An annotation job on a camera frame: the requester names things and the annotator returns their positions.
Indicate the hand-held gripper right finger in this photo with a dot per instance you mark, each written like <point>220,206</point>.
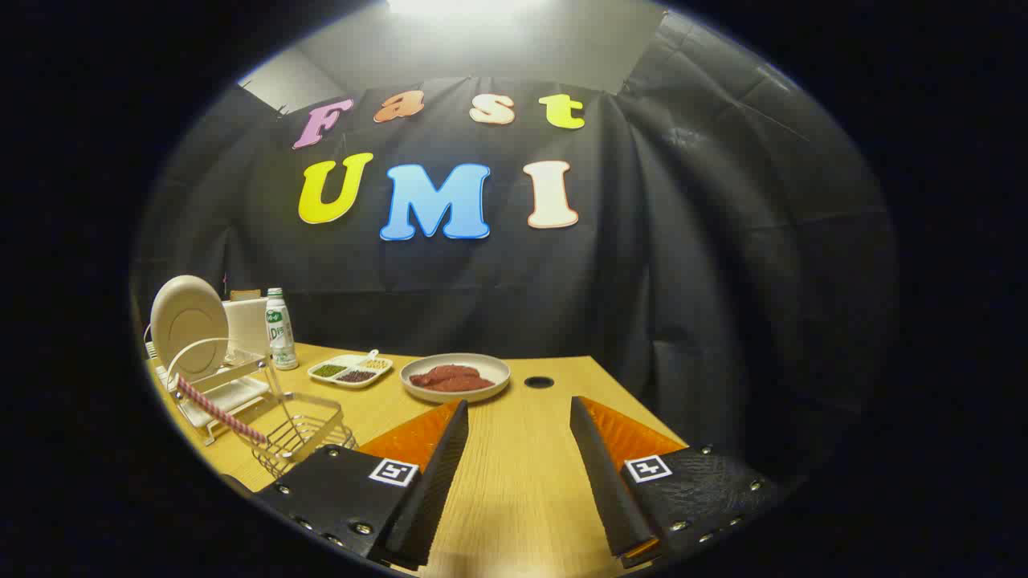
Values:
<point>606,490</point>

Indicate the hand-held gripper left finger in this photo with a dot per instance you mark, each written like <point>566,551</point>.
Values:
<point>438,482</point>

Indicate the white plate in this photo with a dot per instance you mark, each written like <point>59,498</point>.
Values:
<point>186,321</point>

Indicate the beige meat plate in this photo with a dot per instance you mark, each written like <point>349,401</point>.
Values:
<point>494,373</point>

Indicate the white divided dish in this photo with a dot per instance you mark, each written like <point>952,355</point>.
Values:
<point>353,375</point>

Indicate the red meat patty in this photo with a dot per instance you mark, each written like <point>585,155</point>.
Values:
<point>438,375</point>
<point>474,384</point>

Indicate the small white scoop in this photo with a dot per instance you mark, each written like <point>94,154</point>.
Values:
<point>370,356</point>

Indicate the white bottle green label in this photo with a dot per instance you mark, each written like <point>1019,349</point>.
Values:
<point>281,333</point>

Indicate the black backdrop cloth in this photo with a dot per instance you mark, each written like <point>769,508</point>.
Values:
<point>683,281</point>

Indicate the white drip tray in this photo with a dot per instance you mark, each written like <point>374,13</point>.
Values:
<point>229,395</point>

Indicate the white toaster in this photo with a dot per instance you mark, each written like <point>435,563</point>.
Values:
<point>247,325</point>

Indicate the brown toast slice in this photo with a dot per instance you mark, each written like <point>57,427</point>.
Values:
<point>245,295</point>

